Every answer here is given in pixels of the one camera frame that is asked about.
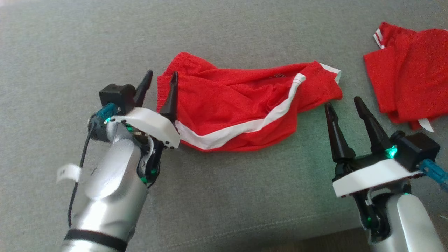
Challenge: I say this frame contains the teal left cable connector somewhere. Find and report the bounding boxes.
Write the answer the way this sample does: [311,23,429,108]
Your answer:
[96,103,120,124]

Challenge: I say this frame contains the teal cable connector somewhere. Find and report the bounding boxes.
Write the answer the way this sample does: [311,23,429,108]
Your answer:
[96,103,120,124]
[416,159,448,192]

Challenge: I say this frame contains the white cable label tag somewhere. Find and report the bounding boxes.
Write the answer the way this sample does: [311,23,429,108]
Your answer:
[56,163,82,184]

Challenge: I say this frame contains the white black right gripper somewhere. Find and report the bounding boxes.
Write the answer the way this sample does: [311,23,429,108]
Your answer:
[324,96,426,198]

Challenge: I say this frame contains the red shorts with white stripe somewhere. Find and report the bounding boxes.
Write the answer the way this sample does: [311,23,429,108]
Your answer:
[156,52,343,152]

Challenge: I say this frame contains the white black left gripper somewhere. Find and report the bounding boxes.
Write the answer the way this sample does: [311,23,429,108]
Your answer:
[111,70,181,150]

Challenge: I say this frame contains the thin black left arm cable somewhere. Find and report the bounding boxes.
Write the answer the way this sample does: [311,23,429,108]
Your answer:
[67,122,98,228]

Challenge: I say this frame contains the red basketball jersey number 23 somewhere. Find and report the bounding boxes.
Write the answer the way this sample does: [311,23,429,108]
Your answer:
[363,22,448,133]

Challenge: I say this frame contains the teal right cable connector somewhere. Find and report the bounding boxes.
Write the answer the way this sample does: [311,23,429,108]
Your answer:
[416,159,448,192]

